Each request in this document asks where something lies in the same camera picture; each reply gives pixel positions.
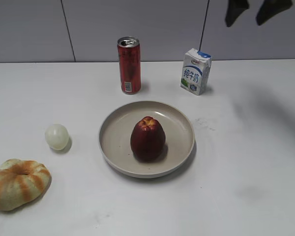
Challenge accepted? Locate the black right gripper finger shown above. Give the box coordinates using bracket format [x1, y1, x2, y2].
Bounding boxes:
[256, 0, 293, 26]

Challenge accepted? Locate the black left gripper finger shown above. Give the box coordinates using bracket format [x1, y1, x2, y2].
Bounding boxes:
[225, 0, 249, 27]

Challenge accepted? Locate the dark red apple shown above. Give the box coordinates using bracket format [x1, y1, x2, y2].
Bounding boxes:
[130, 116, 166, 162]

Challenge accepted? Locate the beige round plate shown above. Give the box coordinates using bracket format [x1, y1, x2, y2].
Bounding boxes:
[98, 101, 196, 179]

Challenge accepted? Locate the white blue milk carton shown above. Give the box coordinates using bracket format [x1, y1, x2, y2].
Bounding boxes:
[180, 48, 211, 95]

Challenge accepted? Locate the red soda can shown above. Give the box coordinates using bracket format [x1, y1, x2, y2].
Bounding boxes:
[118, 36, 141, 94]

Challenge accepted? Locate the white egg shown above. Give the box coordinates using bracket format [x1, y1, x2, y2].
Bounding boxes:
[45, 124, 69, 150]

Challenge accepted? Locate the striped orange green pumpkin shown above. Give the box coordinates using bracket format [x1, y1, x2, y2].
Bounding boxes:
[0, 159, 52, 211]

